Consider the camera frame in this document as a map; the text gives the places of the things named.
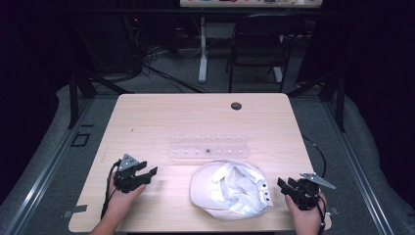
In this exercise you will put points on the aluminium floor rail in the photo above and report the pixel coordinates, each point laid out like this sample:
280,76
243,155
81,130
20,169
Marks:
359,176
42,182

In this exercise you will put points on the person's right hand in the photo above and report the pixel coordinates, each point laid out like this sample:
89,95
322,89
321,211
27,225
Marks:
305,218

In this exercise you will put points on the black metal stand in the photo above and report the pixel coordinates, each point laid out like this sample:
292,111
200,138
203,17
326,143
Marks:
339,98
74,98

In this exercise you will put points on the grey tape strip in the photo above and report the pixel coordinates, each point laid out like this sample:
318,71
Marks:
75,210
334,211

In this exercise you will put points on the clear plastic hook rack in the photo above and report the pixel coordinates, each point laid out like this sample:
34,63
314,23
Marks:
208,150

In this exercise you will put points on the white cap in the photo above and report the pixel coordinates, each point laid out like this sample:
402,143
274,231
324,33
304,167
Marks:
228,189

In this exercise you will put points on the black tape strip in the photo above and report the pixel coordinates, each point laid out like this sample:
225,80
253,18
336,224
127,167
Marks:
87,125

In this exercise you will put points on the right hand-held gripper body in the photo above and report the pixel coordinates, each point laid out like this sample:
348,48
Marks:
305,194

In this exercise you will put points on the dark round table grommet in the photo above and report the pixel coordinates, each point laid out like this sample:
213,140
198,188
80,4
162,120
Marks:
236,105

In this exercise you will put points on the person's left hand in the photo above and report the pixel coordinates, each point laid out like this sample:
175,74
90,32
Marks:
122,202

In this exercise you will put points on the black chair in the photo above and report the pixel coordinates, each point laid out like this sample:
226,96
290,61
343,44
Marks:
257,49

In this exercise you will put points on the white desk leg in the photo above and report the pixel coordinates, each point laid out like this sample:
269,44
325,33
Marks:
203,55
278,74

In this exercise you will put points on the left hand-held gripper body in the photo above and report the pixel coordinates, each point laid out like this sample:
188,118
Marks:
125,178

